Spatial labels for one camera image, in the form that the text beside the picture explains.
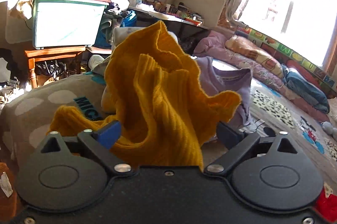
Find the yellow knit sweater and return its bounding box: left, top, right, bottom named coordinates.
left=50, top=21, right=242, bottom=167

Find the lavender folded garment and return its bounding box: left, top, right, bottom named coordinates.
left=196, top=56, right=253, bottom=129

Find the Mickey Mouse bed blanket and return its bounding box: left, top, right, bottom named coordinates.
left=0, top=73, right=337, bottom=196

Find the yellow patterned pillow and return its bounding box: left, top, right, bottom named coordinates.
left=225, top=35, right=284, bottom=79

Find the cluttered dark side desk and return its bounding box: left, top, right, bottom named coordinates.
left=128, top=0, right=210, bottom=41

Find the wooden chair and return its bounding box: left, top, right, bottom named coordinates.
left=24, top=0, right=87, bottom=89

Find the light blue plush toy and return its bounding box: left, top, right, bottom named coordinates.
left=322, top=121, right=337, bottom=141

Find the white plastic storage box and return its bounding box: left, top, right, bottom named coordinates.
left=32, top=0, right=108, bottom=49

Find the blue folded blanket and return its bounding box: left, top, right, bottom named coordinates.
left=281, top=64, right=330, bottom=114

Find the pink floral quilt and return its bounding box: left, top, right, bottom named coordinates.
left=194, top=31, right=329, bottom=123

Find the red knit sweater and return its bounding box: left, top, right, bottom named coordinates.
left=314, top=188, right=337, bottom=223

